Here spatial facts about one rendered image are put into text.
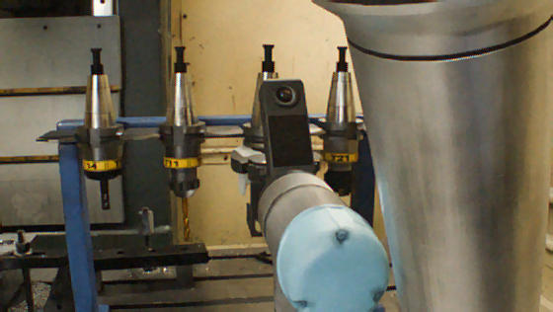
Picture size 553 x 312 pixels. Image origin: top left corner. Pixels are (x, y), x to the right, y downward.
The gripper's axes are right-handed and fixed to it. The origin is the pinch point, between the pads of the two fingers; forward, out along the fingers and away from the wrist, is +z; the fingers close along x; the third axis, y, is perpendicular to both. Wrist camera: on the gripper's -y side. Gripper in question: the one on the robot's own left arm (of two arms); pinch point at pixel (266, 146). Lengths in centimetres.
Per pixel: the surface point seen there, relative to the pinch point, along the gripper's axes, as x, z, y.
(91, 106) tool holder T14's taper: -22.7, 1.5, -5.4
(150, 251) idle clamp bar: -17.9, 23.9, 24.3
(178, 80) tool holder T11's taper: -11.3, 1.9, -8.5
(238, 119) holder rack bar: -3.0, 6.7, -2.5
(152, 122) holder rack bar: -15.2, 6.7, -2.3
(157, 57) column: -18, 63, -10
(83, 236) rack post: -26.1, 6.3, 14.3
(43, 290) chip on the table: -38, 20, 30
